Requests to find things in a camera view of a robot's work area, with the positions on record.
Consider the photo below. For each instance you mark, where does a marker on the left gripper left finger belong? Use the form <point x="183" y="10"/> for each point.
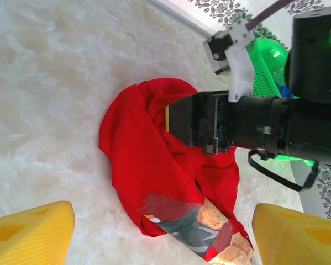
<point x="30" y="237"/>

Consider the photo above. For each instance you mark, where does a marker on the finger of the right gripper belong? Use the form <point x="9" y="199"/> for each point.
<point x="181" y="118"/>

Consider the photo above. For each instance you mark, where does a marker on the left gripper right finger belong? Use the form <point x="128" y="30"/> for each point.
<point x="298" y="240"/>

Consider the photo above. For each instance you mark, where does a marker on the red printed t-shirt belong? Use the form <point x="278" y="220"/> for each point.
<point x="143" y="154"/>

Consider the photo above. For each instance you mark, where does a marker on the blue cloth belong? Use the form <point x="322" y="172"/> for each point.
<point x="285" y="91"/>

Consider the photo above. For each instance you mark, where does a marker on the green plastic basket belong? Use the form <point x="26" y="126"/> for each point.
<point x="267" y="63"/>

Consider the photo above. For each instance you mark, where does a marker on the aluminium frame rail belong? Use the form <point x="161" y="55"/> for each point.
<point x="181" y="16"/>

